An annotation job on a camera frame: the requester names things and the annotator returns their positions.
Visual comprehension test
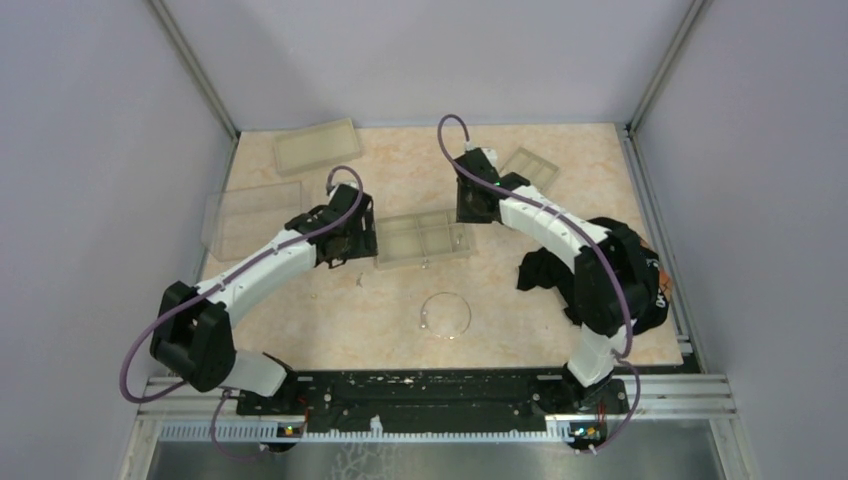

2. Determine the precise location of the beige compartment jewelry tray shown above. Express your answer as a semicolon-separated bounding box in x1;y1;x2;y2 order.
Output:
375;209;475;271

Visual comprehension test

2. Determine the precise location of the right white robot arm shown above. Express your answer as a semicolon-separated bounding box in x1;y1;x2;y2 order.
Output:
451;148;658;412

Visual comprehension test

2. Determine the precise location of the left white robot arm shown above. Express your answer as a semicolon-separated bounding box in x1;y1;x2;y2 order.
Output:
149;184;378;414

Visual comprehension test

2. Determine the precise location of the black cloth with print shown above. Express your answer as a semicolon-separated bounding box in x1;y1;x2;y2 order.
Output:
517;217;671;337

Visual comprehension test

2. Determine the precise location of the clear plastic box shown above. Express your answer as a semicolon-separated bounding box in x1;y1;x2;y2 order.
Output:
201;181;309;262

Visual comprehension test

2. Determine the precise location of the beige slotted ring tray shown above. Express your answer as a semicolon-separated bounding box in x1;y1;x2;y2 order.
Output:
499;147;560;193

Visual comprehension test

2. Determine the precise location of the silver wire bangle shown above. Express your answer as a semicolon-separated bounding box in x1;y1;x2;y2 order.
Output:
419;292;472;340

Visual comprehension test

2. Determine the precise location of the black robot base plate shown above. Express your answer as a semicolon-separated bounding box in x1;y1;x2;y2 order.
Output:
236;367;630;434

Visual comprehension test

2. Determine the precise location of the white slotted cable duct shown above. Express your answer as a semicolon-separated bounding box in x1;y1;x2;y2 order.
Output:
159;421;574;443

